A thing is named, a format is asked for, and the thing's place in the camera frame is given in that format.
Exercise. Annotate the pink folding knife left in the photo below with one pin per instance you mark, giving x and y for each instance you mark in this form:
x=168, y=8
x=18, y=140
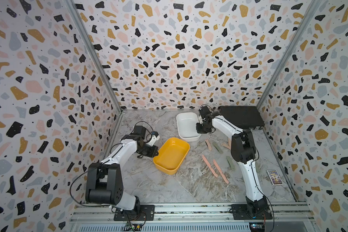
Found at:
x=208, y=144

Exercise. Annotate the yellow storage box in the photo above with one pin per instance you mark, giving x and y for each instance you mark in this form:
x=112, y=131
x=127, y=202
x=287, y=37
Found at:
x=171, y=155

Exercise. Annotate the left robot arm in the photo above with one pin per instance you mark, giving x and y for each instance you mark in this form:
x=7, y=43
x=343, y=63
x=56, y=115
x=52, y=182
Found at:
x=104, y=179

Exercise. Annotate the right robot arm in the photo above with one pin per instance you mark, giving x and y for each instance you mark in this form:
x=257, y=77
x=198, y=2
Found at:
x=244, y=151

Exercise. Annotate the green folding knife lower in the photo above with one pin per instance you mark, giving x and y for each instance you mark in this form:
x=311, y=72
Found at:
x=230, y=161

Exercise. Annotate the colourful card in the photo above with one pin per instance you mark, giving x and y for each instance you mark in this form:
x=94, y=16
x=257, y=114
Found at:
x=274, y=177

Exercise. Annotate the green folding knife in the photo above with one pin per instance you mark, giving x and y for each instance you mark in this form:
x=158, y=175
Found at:
x=230, y=161
x=218, y=148

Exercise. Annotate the green folding knife centre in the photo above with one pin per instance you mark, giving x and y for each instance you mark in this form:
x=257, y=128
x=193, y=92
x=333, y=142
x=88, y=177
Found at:
x=218, y=148

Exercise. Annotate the black carrying case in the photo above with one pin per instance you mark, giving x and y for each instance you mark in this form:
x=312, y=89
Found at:
x=244, y=117

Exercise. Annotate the circuit board with wires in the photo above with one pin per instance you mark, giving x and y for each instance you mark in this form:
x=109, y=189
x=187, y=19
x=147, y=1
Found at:
x=133, y=227

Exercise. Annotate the long pink fruit knife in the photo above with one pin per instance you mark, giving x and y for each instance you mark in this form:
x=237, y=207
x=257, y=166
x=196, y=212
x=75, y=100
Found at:
x=209, y=166

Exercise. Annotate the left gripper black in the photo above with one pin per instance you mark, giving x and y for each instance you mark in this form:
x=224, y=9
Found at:
x=153, y=152

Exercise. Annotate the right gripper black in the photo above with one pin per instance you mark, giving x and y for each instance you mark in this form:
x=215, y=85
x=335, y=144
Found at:
x=198, y=131

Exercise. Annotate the white storage box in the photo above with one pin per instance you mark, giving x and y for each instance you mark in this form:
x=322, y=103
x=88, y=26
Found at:
x=186, y=125

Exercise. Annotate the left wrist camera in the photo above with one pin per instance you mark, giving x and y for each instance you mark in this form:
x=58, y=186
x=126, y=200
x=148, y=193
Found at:
x=154, y=136

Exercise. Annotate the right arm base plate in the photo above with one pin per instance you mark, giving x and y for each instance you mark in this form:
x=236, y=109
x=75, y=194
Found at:
x=244, y=212

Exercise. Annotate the pink folding knife angled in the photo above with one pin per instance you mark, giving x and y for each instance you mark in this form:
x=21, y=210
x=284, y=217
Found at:
x=226, y=146

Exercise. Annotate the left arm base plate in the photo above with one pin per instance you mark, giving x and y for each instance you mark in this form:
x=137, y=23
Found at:
x=141, y=213

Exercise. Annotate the aluminium mounting rail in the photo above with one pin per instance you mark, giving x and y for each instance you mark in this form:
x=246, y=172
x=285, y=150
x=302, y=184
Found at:
x=198, y=217

